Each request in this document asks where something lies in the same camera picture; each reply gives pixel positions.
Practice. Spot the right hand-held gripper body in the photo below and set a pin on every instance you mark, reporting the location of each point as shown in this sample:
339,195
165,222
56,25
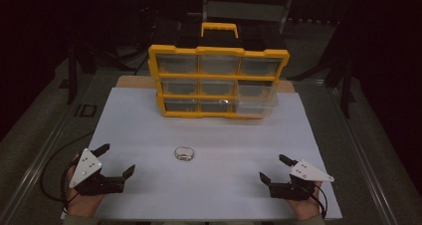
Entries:
307,172

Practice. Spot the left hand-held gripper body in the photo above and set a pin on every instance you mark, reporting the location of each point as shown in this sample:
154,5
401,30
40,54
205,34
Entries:
87,172

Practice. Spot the small silver metal tin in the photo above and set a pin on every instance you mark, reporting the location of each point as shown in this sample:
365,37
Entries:
184,153

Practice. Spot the clear plastic drawer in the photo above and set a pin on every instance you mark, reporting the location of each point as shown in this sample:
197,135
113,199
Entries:
257,99

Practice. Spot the yellow drawer organizer cabinet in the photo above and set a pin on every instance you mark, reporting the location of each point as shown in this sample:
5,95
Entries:
199,76

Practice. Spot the person's left hand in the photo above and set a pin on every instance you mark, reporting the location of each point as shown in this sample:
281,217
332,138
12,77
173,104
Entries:
83,205

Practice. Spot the person's right hand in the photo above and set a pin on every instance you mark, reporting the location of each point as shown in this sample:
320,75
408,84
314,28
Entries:
307,209

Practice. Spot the black stand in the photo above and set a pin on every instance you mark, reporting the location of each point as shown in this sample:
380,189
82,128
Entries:
341,69
73,72

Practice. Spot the small silver item in drawer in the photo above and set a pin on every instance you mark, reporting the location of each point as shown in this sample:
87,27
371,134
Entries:
224,102

